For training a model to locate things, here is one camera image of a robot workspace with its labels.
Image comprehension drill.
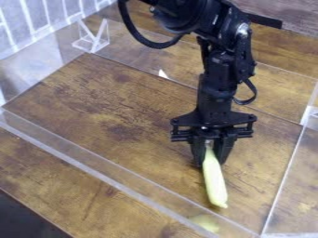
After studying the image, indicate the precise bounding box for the clear acrylic enclosure wall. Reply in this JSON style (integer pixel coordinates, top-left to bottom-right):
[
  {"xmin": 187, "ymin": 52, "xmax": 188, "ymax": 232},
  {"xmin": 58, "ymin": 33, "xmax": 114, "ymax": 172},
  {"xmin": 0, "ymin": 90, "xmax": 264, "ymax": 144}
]
[{"xmin": 1, "ymin": 20, "xmax": 318, "ymax": 238}]

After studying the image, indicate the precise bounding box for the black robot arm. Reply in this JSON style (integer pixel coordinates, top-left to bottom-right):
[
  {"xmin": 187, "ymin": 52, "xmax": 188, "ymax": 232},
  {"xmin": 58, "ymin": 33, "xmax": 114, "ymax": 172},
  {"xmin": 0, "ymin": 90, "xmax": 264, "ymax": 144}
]
[{"xmin": 141, "ymin": 0, "xmax": 256, "ymax": 166}]

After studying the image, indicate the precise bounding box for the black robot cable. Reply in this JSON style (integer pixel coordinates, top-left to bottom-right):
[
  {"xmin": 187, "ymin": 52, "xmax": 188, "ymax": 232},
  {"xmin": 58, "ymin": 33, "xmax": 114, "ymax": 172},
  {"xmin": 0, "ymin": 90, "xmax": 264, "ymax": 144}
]
[{"xmin": 116, "ymin": 0, "xmax": 185, "ymax": 50}]

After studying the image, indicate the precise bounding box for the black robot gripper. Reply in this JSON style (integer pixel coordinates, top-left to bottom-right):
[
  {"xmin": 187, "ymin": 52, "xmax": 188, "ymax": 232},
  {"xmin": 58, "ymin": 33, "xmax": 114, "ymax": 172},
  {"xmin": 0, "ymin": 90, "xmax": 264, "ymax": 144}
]
[{"xmin": 169, "ymin": 74, "xmax": 256, "ymax": 167}]

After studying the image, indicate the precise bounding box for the clear acrylic corner bracket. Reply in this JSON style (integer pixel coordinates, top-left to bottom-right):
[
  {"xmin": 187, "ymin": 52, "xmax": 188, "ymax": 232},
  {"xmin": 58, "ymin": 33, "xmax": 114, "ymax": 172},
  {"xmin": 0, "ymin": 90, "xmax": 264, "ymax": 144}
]
[{"xmin": 72, "ymin": 19, "xmax": 110, "ymax": 53}]

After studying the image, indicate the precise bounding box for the black strip on table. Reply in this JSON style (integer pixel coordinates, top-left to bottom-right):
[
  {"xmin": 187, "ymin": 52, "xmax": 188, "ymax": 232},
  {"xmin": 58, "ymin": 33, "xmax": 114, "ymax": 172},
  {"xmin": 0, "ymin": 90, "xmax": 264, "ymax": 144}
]
[{"xmin": 247, "ymin": 13, "xmax": 283, "ymax": 29}]

